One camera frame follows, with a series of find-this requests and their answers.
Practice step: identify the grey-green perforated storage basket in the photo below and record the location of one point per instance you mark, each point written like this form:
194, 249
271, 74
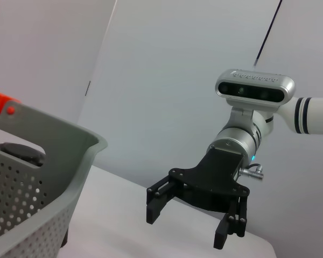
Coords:
56, 166

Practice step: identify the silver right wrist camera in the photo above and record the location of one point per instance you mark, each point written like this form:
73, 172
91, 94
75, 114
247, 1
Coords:
247, 91

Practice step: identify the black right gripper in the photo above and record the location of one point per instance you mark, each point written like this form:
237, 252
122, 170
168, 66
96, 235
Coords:
212, 182

